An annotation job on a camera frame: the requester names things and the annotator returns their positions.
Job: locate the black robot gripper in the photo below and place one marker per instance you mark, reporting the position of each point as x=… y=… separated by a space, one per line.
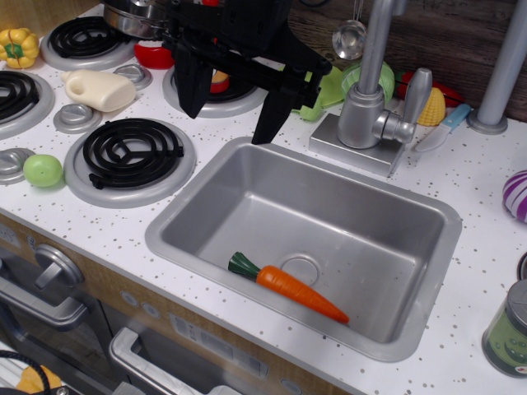
x=249 y=40

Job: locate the red ketchup bottle toy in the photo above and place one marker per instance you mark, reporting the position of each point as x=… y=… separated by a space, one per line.
x=220 y=82

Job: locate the cream toy detergent bottle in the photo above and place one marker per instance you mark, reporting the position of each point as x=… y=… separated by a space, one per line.
x=103 y=91

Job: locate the silver toy sink basin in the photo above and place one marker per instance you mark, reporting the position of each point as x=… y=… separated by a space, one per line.
x=378 y=252

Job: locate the back right black burner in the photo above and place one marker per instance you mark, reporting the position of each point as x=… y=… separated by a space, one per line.
x=238 y=98

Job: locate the black burner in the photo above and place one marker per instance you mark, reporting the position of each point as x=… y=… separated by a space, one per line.
x=238 y=98
x=26 y=101
x=129 y=163
x=86 y=43

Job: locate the silver stove knob upper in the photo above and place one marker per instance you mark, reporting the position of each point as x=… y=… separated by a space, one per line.
x=137 y=74

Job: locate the silver stove knob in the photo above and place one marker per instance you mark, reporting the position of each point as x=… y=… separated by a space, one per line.
x=77 y=118
x=137 y=74
x=12 y=162

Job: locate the green toy cabbage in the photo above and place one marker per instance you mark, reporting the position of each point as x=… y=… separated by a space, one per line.
x=352 y=74

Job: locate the steel toy pot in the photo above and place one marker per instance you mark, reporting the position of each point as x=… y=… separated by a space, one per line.
x=146 y=20

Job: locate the hanging steel ladle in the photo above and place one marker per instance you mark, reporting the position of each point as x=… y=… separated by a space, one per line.
x=349 y=37

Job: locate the front right black burner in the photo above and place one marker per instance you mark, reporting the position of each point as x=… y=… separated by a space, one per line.
x=129 y=163

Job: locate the silver toy faucet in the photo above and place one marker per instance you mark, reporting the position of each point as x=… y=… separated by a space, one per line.
x=366 y=134

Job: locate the back left black burner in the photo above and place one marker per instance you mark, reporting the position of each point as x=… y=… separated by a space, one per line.
x=86 y=43

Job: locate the red toy pepper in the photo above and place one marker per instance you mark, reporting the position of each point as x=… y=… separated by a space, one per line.
x=402 y=79

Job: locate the silver stove knob middle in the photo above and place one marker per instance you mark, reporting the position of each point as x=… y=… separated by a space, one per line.
x=77 y=118

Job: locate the yellow toy corn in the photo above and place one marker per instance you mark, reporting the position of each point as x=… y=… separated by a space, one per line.
x=434 y=110

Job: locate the orange toy carrot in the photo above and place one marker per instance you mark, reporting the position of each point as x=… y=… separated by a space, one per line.
x=276 y=280

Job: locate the front left black burner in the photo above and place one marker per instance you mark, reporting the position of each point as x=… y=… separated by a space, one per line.
x=26 y=101

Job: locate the green toy apple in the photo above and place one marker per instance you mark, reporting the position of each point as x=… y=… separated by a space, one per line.
x=43 y=171

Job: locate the yellow toy bell pepper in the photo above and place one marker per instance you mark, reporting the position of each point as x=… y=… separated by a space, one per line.
x=20 y=48

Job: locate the silver stove knob lower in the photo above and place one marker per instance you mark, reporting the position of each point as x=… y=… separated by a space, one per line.
x=12 y=162

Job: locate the silver oven dial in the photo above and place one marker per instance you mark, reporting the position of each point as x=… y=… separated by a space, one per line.
x=57 y=268

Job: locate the purple striped toy onion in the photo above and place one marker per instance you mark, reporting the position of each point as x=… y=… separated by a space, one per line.
x=514 y=195

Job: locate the yellow toy at bottom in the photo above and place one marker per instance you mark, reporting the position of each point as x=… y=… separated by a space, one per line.
x=30 y=381

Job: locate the green labelled toy can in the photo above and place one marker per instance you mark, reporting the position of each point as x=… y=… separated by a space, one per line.
x=504 y=341

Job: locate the blue handled toy knife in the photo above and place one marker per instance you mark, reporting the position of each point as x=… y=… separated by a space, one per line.
x=439 y=134

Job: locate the grey vertical post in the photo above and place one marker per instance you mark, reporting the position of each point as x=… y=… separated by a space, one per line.
x=490 y=117

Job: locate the grey right oven handle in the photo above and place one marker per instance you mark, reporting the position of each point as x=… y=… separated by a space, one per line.
x=122 y=354

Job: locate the grey oven handle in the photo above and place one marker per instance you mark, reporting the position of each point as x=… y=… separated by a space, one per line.
x=66 y=316
x=122 y=354

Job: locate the grey left oven handle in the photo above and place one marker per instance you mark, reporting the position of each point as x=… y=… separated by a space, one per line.
x=66 y=316

